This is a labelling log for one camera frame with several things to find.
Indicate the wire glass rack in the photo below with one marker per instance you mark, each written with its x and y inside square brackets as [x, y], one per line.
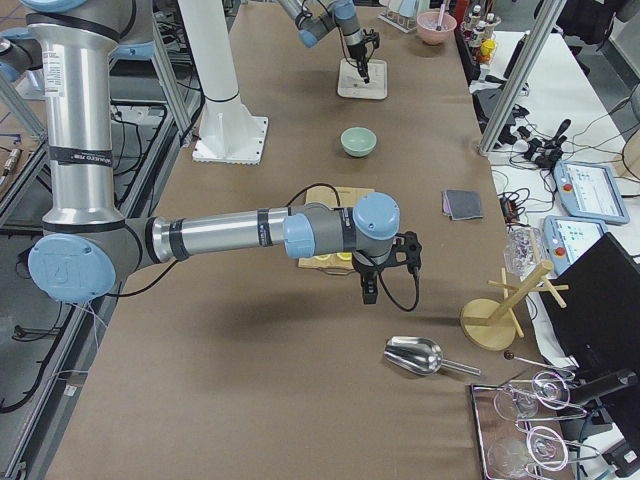
[536, 427]

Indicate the green ceramic bowl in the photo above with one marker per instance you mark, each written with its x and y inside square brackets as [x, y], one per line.
[358, 141]

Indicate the clear plastic container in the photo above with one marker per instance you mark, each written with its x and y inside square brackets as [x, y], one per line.
[523, 251]

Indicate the pink bowl with ice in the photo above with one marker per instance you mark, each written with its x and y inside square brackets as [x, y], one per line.
[433, 33]

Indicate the grey folded cloth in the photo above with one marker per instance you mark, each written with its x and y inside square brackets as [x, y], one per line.
[461, 204]

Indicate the far teach pendant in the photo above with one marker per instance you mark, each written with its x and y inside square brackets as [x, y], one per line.
[588, 190]

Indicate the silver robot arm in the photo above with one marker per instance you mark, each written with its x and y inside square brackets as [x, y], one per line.
[88, 245]
[335, 14]

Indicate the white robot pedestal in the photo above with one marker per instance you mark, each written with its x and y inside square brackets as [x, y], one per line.
[228, 132]

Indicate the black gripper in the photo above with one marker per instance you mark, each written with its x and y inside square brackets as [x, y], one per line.
[365, 270]
[355, 52]

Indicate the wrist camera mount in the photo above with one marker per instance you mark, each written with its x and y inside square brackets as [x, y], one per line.
[406, 252]
[371, 37]

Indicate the wooden mug tree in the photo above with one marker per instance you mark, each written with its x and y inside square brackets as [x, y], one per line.
[493, 325]

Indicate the aluminium frame post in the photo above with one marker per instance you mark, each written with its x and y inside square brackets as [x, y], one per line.
[548, 14]

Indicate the black monitor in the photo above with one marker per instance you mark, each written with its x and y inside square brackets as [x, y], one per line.
[599, 326]

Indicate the near teach pendant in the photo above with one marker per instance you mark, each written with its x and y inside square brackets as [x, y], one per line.
[568, 238]

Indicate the teach pendant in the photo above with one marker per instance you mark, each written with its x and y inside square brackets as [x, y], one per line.
[588, 190]
[568, 238]

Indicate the beige rabbit tray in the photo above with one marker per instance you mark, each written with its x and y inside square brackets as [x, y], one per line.
[352, 85]

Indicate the metal scoop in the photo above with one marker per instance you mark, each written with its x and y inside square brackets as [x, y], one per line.
[422, 356]

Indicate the bamboo cutting board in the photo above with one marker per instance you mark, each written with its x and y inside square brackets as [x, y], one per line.
[348, 198]

